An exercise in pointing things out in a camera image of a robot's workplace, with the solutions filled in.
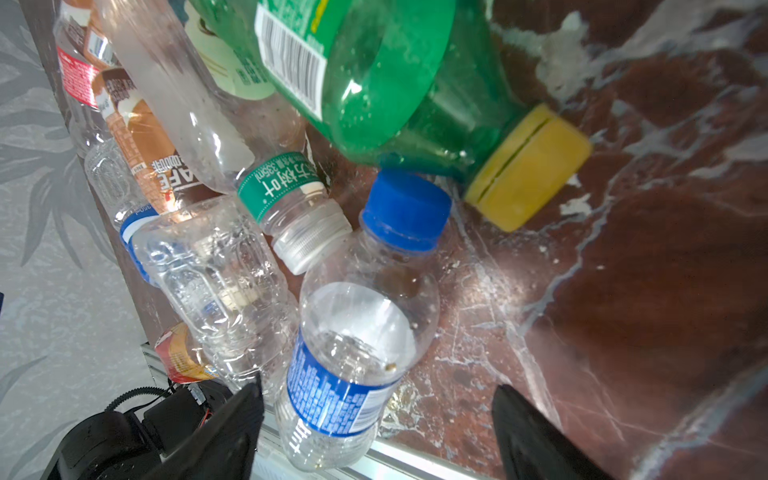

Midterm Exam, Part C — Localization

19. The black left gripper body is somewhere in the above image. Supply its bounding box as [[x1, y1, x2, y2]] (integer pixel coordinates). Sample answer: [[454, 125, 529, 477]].
[[38, 380, 232, 479]]

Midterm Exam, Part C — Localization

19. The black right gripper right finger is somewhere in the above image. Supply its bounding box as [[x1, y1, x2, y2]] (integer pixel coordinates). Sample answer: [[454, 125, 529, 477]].
[[491, 385, 610, 480]]

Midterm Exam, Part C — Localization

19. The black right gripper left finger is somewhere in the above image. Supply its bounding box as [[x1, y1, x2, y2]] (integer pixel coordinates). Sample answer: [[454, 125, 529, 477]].
[[144, 380, 264, 480]]

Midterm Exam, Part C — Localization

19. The tall clear ribbed bottle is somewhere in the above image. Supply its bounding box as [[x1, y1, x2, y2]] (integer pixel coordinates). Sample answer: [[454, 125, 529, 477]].
[[133, 196, 299, 404]]

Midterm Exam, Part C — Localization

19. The blue label water bottle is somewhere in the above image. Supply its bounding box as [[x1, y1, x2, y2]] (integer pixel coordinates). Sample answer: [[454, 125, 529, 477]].
[[275, 169, 452, 472]]

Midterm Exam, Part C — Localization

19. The green soda bottle yellow cap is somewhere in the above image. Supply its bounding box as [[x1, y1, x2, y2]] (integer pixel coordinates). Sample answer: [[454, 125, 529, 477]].
[[195, 1, 592, 232]]

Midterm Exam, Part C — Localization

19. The red yellow label bottle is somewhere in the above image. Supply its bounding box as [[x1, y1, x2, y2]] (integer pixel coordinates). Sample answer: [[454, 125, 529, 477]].
[[154, 323, 217, 384]]

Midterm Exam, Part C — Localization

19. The clear bottle blue label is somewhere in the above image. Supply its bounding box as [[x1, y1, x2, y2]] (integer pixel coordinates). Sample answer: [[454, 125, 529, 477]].
[[84, 139, 159, 287]]

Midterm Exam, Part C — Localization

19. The brown coffee bottle lying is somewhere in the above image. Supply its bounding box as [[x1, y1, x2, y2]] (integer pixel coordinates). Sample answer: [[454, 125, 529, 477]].
[[92, 68, 220, 214]]

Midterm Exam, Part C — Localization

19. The clear bottle green label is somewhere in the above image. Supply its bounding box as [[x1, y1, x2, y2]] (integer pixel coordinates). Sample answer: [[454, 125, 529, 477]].
[[94, 1, 351, 275]]

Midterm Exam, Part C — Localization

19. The clear bottle pink label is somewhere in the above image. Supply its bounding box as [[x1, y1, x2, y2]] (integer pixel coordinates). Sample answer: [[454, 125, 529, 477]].
[[53, 0, 111, 158]]

